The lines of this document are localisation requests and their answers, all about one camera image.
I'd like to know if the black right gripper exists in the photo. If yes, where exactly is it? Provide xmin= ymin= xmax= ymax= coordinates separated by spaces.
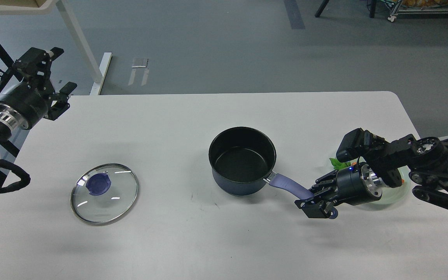
xmin=295 ymin=163 xmax=383 ymax=219

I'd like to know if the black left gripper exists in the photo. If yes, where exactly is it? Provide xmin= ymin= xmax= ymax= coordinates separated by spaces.
xmin=0 ymin=47 xmax=77 ymax=130

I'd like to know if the dark blue saucepan purple handle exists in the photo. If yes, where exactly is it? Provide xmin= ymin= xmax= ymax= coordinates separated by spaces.
xmin=208 ymin=126 xmax=339 ymax=220

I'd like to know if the glass pot lid purple knob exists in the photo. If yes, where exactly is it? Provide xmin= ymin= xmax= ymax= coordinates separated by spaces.
xmin=70 ymin=163 xmax=140 ymax=226

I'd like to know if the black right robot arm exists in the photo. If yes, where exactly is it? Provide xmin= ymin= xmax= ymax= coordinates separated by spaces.
xmin=295 ymin=128 xmax=448 ymax=219

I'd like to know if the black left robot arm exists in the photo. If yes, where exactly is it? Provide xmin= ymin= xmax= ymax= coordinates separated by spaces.
xmin=0 ymin=47 xmax=77 ymax=194

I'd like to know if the orange toy carrot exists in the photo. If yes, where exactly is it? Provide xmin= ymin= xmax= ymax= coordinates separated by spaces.
xmin=329 ymin=158 xmax=352 ymax=170

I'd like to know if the translucent green plate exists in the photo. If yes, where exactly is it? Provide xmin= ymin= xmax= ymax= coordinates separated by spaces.
xmin=356 ymin=165 xmax=411 ymax=211

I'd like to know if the metal wheeled cart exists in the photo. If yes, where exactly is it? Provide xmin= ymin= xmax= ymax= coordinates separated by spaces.
xmin=387 ymin=0 xmax=448 ymax=22

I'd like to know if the white table frame leg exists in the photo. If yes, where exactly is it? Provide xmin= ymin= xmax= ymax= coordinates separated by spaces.
xmin=0 ymin=0 xmax=113 ymax=96

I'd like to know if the white floor bracket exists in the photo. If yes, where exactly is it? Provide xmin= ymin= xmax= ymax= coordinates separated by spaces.
xmin=128 ymin=58 xmax=150 ymax=86

